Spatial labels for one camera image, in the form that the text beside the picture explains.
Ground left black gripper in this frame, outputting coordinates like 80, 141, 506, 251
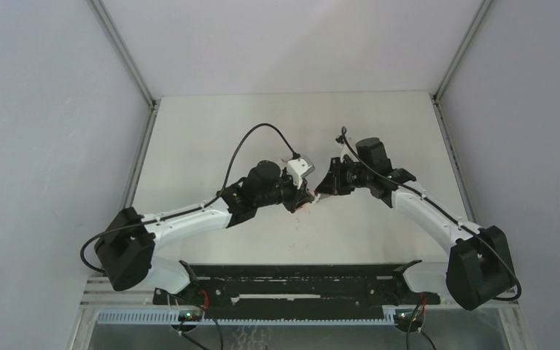
254, 169, 313, 214

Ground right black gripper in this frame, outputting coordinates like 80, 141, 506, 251
316, 157, 372, 196

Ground staple box tray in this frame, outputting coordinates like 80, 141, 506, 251
314, 194, 330, 202

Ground red white staple box sleeve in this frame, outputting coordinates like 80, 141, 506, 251
293, 202, 313, 213

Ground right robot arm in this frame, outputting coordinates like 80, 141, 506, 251
315, 135, 522, 311

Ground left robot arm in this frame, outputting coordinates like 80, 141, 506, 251
93, 157, 314, 304

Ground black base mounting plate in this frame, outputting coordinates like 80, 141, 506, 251
152, 263, 440, 322

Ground left controller board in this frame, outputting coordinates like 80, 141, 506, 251
178, 311, 204, 322

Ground controller board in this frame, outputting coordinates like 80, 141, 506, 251
396, 311, 421, 324
178, 311, 204, 322

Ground right controller board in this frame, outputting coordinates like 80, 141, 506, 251
396, 311, 421, 324

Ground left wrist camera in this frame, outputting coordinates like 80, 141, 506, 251
286, 157, 315, 189

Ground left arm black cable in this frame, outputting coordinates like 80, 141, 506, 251
79, 122, 301, 274

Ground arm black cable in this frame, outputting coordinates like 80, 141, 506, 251
336, 126, 523, 303
79, 122, 301, 274

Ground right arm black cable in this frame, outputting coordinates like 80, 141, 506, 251
336, 126, 523, 303

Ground white cable duct strip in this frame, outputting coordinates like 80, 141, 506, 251
96, 310, 397, 326

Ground front aluminium rail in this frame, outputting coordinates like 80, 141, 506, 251
80, 277, 520, 311

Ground left aluminium frame post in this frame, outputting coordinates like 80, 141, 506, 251
86, 0, 157, 109

